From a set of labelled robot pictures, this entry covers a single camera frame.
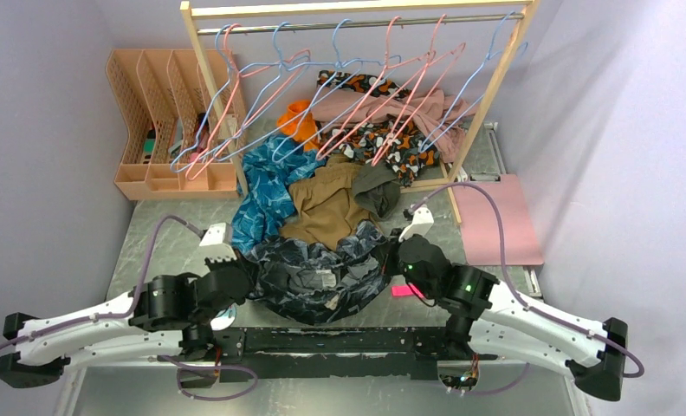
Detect pink wire hanger right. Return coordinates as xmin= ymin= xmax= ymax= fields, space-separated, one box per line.
xmin=371 ymin=14 xmax=467 ymax=166

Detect pink wire hanger left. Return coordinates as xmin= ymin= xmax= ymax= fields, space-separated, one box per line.
xmin=185 ymin=23 xmax=312 ymax=183

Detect pink plastic clip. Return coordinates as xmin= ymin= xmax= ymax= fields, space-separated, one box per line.
xmin=391 ymin=284 xmax=424 ymax=299

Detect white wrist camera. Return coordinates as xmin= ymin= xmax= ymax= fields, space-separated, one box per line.
xmin=197 ymin=223 xmax=236 ymax=262
xmin=398 ymin=205 xmax=434 ymax=243

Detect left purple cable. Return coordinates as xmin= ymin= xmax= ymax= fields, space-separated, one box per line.
xmin=0 ymin=214 xmax=206 ymax=372

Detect purple cable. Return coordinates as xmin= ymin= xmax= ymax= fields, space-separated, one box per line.
xmin=409 ymin=181 xmax=645 ymax=379
xmin=0 ymin=214 xmax=206 ymax=372

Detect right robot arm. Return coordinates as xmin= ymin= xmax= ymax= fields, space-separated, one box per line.
xmin=385 ymin=235 xmax=628 ymax=401

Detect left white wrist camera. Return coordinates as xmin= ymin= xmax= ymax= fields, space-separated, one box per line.
xmin=197 ymin=223 xmax=236 ymax=262

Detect olive green garment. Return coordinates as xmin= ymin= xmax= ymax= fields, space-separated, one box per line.
xmin=351 ymin=163 xmax=401 ymax=221

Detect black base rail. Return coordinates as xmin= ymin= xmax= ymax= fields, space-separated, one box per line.
xmin=174 ymin=326 xmax=474 ymax=382

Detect brown shorts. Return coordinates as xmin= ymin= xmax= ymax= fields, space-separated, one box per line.
xmin=280 ymin=156 xmax=375 ymax=250

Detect peach file organizer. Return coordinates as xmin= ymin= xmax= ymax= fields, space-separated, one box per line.
xmin=106 ymin=49 xmax=240 ymax=201

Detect pink garment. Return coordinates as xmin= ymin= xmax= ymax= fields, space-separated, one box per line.
xmin=311 ymin=89 xmax=478 ymax=163

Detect pink wire hanger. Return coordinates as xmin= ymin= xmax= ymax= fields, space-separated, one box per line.
xmin=315 ymin=15 xmax=437 ymax=162
xmin=185 ymin=23 xmax=312 ymax=183
xmin=371 ymin=14 xmax=467 ymax=166

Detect blue wire hanger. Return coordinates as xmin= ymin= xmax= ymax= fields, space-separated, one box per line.
xmin=417 ymin=11 xmax=517 ymax=153
xmin=271 ymin=16 xmax=400 ymax=163
xmin=180 ymin=9 xmax=245 ymax=182
xmin=211 ymin=22 xmax=312 ymax=161

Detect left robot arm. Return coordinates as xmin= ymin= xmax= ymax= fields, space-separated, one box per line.
xmin=0 ymin=259 xmax=256 ymax=388

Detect pink wire hanger middle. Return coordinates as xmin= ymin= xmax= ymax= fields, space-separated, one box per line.
xmin=315 ymin=15 xmax=437 ymax=162

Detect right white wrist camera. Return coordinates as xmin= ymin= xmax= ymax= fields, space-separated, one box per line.
xmin=398 ymin=205 xmax=434 ymax=243

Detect pink clipboard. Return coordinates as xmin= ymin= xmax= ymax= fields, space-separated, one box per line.
xmin=453 ymin=174 xmax=544 ymax=266

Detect blue leaf print garment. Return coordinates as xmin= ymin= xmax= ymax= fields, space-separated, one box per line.
xmin=231 ymin=134 xmax=325 ymax=253

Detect orange black patterned garment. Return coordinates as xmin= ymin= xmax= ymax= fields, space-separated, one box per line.
xmin=315 ymin=69 xmax=440 ymax=187

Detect dark leaf print shorts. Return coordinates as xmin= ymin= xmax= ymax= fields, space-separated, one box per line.
xmin=244 ymin=220 xmax=392 ymax=325

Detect wooden clothes rack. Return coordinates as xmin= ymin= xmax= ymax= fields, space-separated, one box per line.
xmin=179 ymin=1 xmax=540 ymax=192

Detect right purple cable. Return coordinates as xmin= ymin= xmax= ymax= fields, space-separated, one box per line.
xmin=409 ymin=181 xmax=645 ymax=379

